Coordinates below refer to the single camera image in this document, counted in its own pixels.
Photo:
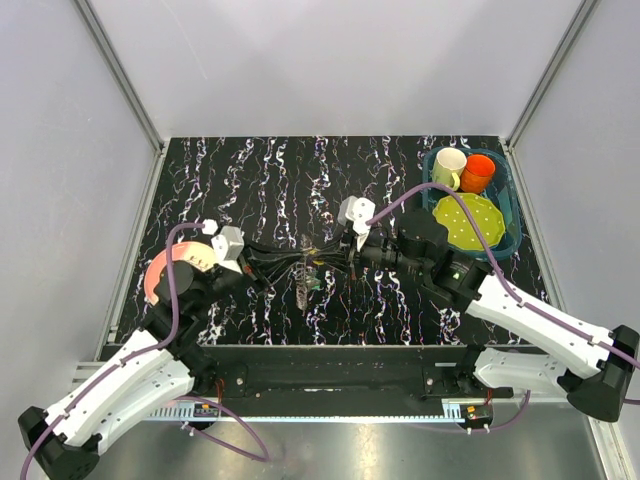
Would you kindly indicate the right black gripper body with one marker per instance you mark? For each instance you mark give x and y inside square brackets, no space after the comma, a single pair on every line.
[383,250]

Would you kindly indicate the orange cup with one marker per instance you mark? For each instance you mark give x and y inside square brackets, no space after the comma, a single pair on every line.
[478,173]

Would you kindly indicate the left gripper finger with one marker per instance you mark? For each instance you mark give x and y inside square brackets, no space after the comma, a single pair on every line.
[265,275]
[265,254]

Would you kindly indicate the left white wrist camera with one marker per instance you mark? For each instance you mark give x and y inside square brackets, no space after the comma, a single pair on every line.
[227,243]

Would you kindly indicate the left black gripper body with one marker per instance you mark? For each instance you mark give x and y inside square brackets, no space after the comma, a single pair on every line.
[225,282]

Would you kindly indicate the teal plastic tray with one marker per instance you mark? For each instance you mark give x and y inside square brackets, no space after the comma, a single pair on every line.
[495,210]

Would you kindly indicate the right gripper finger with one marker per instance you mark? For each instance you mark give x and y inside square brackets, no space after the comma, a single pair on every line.
[339,264]
[336,248]

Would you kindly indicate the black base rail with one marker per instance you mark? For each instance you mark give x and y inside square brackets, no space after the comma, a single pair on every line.
[340,381]

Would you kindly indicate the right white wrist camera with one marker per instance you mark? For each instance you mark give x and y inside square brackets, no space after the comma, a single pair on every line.
[357,212]

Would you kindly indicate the cream mug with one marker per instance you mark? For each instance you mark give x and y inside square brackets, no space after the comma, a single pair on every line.
[448,167]

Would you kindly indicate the pink plate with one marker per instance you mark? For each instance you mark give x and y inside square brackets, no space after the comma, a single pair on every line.
[198,254]

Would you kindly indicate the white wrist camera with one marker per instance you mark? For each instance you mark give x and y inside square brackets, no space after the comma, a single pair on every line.
[227,243]
[357,212]

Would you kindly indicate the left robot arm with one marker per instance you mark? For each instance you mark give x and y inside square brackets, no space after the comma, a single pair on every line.
[161,361]

